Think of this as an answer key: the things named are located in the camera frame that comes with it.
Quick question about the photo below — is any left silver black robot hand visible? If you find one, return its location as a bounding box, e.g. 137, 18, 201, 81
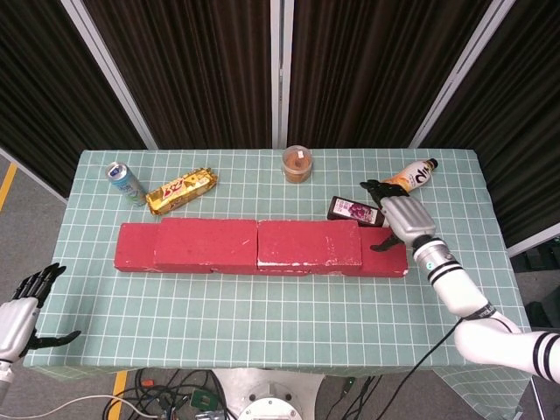
0, 262, 83, 362

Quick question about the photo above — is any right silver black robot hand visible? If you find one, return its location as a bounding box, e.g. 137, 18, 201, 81
359, 178, 438, 255

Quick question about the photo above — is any red foam brick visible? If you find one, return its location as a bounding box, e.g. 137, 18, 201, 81
323, 226, 409, 279
113, 222, 214, 273
209, 264, 316, 277
152, 217, 259, 268
255, 220, 364, 269

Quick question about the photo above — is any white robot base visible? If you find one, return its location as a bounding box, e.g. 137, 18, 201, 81
213, 367, 327, 420

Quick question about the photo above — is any orange juice bottle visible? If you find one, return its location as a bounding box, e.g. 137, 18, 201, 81
380, 157, 439, 193

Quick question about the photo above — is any dark grape juice bottle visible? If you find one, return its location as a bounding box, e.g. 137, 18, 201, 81
325, 195, 390, 228

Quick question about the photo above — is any clear jar of rubber bands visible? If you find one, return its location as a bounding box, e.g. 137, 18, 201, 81
281, 143, 314, 185

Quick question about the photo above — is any dark ribbed partition panel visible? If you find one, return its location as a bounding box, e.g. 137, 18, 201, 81
0, 0, 148, 198
419, 0, 560, 249
82, 0, 275, 150
288, 0, 495, 150

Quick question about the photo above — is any black equipment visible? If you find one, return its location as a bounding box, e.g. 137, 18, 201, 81
509, 238, 560, 336

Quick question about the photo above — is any blue RIO drink can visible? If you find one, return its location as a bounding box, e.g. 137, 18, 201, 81
103, 160, 148, 207

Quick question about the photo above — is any green circuit board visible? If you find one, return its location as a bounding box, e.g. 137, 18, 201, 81
190, 390, 218, 410

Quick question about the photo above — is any green checked tablecloth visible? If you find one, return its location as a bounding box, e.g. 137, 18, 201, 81
22, 148, 539, 410

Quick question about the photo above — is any gold biscuit packet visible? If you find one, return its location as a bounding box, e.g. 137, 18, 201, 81
144, 167, 219, 216

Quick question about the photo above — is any white cable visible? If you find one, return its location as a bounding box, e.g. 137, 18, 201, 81
0, 393, 152, 417

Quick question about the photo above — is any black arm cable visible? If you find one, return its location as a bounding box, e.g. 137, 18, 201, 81
391, 318, 466, 420

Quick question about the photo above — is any white partition post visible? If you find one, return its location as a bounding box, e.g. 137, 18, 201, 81
60, 0, 159, 151
409, 0, 520, 150
269, 0, 293, 150

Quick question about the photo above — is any black cable bundle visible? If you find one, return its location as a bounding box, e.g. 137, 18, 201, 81
336, 374, 382, 420
122, 369, 228, 420

